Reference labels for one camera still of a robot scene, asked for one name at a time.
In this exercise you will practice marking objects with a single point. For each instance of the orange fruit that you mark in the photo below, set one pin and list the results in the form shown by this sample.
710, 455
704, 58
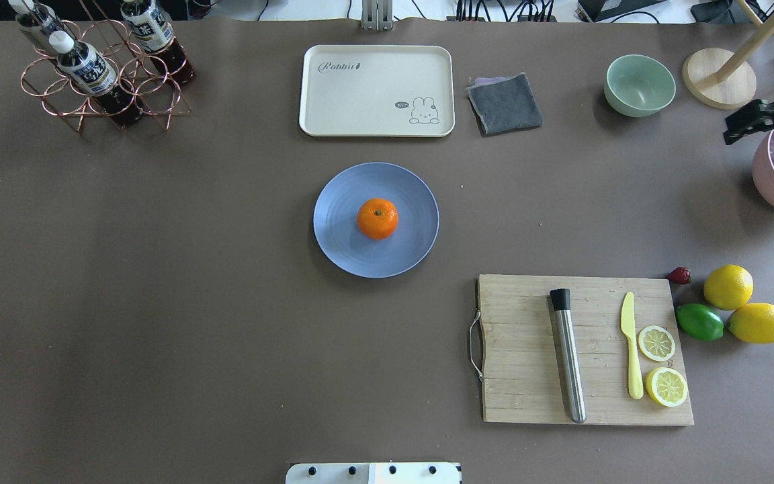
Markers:
377, 218

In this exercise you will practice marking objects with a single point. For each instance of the blue round plate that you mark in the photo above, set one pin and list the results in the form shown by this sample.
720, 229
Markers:
335, 226

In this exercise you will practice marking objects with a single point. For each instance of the wooden stand with base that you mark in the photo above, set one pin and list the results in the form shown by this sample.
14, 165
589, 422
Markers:
722, 79

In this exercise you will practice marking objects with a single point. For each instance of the green bowl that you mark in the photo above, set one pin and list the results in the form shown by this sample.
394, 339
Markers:
638, 86

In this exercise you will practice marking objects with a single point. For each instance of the yellow lemon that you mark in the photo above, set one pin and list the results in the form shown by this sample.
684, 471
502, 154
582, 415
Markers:
728, 287
753, 323

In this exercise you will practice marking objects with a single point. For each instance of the red strawberry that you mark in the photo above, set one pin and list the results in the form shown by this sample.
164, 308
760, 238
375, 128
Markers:
680, 275

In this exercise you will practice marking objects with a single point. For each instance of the green lime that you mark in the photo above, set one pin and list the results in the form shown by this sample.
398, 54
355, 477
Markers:
700, 321

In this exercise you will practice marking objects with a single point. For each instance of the yellow plastic knife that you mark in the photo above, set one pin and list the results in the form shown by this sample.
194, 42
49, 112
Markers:
628, 329

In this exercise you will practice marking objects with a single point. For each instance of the lemon half slice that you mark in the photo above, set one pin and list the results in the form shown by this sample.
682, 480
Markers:
656, 343
666, 387

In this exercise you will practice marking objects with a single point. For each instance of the grey folded cloth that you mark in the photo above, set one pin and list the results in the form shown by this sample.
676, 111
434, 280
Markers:
504, 104

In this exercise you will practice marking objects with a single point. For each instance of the steel muddler black tip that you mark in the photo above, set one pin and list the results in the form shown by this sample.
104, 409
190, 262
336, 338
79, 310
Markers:
561, 302

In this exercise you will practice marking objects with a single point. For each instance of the wooden cutting board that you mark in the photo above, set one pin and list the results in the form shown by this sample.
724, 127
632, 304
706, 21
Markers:
522, 374

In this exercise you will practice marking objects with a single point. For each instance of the cream rabbit tray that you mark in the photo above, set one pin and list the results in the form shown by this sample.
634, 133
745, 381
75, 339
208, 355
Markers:
377, 91

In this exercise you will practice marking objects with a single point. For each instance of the tea bottle white cap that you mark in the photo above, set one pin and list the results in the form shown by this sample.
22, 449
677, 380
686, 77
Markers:
152, 30

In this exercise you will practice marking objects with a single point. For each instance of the aluminium frame post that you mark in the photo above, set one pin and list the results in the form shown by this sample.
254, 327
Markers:
377, 15

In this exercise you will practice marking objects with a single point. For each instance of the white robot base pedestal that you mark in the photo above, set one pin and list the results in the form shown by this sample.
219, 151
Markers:
375, 472

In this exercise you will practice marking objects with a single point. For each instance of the copper wire bottle rack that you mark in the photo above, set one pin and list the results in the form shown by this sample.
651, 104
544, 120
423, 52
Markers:
117, 69

